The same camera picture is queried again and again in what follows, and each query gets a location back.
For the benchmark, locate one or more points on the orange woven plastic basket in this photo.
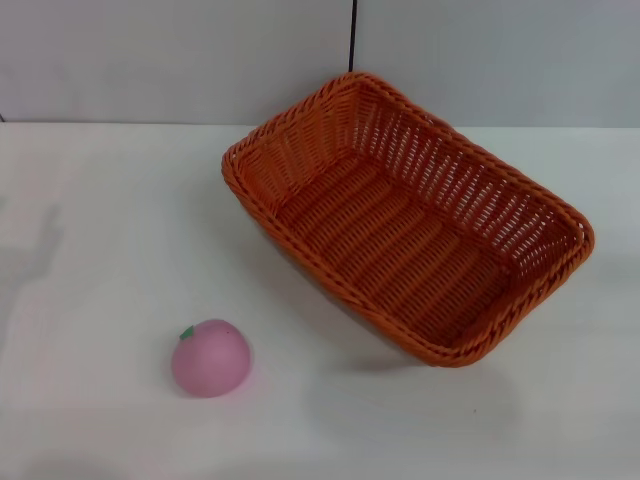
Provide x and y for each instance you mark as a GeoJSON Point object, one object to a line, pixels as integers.
{"type": "Point", "coordinates": [395, 235]}

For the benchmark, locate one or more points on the pink toy peach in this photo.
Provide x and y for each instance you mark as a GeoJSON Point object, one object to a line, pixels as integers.
{"type": "Point", "coordinates": [210, 360]}

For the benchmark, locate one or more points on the black vertical wall strip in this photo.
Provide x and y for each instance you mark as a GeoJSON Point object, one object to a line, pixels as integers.
{"type": "Point", "coordinates": [352, 35]}

